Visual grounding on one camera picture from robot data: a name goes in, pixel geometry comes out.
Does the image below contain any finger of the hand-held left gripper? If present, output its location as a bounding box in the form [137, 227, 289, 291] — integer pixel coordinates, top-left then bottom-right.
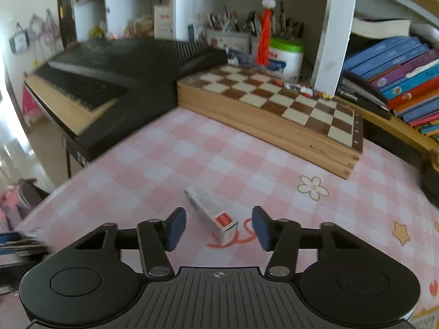
[0, 232, 49, 257]

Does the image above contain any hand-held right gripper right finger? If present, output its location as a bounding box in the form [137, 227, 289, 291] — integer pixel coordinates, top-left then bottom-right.
[252, 206, 395, 277]

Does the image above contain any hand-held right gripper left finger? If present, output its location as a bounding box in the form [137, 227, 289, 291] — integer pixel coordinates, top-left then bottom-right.
[44, 207, 187, 279]

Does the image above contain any small white box red end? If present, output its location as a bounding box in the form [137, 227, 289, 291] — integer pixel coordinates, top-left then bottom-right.
[184, 183, 239, 247]

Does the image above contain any pink checkered desktop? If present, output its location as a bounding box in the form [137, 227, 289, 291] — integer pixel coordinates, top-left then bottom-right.
[0, 106, 439, 329]

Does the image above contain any black keyboard stand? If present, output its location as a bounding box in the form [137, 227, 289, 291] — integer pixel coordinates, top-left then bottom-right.
[63, 137, 90, 179]

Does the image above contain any wooden chessboard box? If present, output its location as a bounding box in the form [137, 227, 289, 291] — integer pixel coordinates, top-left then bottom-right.
[176, 64, 364, 180]

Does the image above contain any red white wrapped candy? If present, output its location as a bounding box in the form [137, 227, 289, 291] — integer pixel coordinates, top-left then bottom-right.
[300, 87, 333, 100]
[274, 80, 302, 92]

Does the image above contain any black electronic keyboard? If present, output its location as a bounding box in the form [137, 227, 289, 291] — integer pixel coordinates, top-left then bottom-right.
[24, 38, 229, 161]

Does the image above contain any black stapler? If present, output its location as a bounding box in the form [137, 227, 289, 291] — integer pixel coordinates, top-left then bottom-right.
[338, 77, 392, 120]

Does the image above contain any white jar green lid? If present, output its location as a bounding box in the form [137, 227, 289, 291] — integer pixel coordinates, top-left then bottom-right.
[268, 38, 305, 83]

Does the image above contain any blue tissue packet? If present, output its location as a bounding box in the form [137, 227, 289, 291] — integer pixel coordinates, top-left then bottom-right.
[226, 49, 256, 66]

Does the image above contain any small pen holder with pens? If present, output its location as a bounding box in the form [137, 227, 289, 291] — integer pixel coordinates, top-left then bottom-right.
[242, 2, 306, 60]

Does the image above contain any red tassel ornament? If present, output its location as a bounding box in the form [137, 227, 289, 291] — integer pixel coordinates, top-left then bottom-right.
[254, 0, 277, 66]

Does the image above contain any white pen holder with pens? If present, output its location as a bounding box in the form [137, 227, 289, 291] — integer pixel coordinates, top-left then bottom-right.
[206, 5, 252, 53]

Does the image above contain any small blue white book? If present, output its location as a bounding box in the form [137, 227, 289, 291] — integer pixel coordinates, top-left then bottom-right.
[187, 23, 208, 45]

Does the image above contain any blue hanging bag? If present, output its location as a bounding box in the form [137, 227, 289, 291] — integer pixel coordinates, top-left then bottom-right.
[9, 22, 30, 55]

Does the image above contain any white box red label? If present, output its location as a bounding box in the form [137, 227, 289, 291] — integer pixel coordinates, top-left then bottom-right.
[153, 3, 173, 40]

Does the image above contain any row of blue picture books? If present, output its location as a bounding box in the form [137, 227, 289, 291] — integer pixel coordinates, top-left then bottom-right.
[341, 36, 439, 144]

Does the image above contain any pink hanging bag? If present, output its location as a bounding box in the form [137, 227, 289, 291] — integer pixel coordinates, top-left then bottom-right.
[29, 14, 64, 47]

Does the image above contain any white wooden bookshelf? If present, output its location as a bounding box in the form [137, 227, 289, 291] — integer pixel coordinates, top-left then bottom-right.
[57, 0, 439, 158]

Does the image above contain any thick black cover book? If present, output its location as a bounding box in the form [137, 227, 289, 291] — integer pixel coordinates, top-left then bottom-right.
[351, 17, 412, 40]

